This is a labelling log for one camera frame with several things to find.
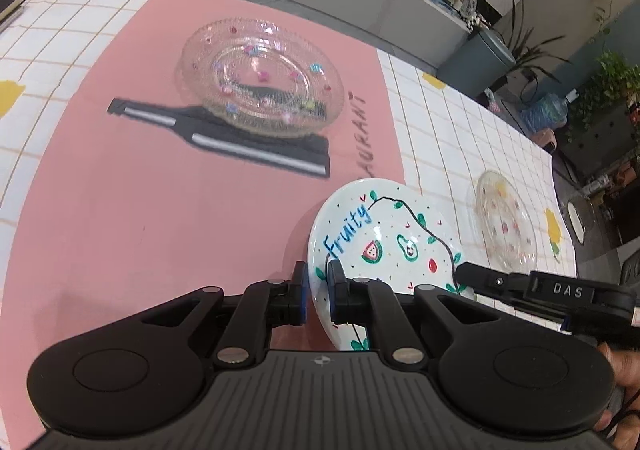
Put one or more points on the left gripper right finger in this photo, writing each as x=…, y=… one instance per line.
x=372, y=304

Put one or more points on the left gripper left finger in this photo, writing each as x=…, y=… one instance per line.
x=250, y=318

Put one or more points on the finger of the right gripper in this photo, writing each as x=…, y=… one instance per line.
x=490, y=282

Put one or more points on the clear glass plate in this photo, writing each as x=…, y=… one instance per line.
x=260, y=77
x=505, y=223

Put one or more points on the white fruity painted plate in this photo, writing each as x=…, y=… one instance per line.
x=380, y=229

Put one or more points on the water jug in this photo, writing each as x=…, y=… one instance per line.
x=550, y=111

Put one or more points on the checkered lemon tablecloth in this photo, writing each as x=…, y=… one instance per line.
x=103, y=216

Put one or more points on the grey-green trash bin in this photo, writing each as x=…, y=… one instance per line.
x=477, y=64

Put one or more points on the tall potted plant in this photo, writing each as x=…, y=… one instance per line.
x=518, y=39

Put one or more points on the black notebook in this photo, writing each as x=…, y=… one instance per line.
x=10, y=10

